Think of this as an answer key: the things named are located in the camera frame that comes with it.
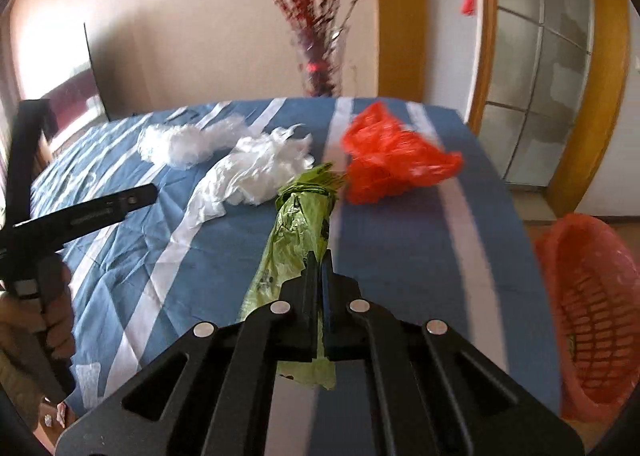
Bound clear plastic bag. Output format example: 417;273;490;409
136;114;254;170

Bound green plastic bag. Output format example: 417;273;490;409
239;163;344;390

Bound white paper bag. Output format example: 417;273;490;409
179;125;314;233

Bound red plastic bag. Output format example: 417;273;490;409
342;102;464;205

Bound red trash basket with liner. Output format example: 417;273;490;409
535;213;639;422

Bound left hand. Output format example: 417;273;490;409
1;263;76;361

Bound blue white striped tablecloth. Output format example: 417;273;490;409
32;98;561;455

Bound frosted glass sliding door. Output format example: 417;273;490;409
477;0;630;216

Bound glass vase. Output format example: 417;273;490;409
293;26;348;98

